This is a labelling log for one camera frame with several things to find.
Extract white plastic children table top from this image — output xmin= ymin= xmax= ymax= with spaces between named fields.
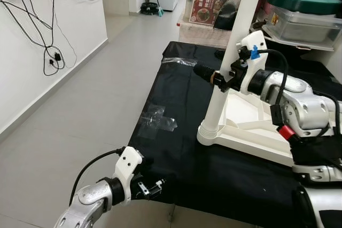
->
xmin=197 ymin=87 xmax=342 ymax=169

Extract black wok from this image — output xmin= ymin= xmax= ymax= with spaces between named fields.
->
xmin=250 ymin=20 xmax=310 ymax=52

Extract black power adapter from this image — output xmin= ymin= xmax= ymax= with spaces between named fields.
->
xmin=50 ymin=50 xmax=63 ymax=64

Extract black tablecloth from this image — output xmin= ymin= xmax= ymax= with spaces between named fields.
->
xmin=127 ymin=40 xmax=342 ymax=228

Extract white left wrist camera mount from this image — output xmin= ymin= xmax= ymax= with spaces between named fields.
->
xmin=113 ymin=146 xmax=144 ymax=203

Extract red printed carton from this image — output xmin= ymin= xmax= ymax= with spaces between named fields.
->
xmin=189 ymin=0 xmax=228 ymax=27

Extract beige patterned cloth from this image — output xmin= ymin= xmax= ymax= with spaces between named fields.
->
xmin=177 ymin=21 xmax=242 ymax=48

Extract black hanging wall cables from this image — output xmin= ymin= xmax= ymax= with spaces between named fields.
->
xmin=0 ymin=0 xmax=79 ymax=77

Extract clear tape strip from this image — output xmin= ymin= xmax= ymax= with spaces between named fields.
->
xmin=161 ymin=57 xmax=199 ymax=68

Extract black coiled hose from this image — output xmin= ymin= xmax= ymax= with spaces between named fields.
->
xmin=140 ymin=2 xmax=161 ymax=15

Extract green pot lid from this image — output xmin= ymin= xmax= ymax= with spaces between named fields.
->
xmin=268 ymin=0 xmax=342 ymax=17

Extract black plastic bag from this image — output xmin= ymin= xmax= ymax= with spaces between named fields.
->
xmin=216 ymin=0 xmax=247 ymax=32

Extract clear plastic storage container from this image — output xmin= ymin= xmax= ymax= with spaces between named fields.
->
xmin=264 ymin=5 xmax=342 ymax=51

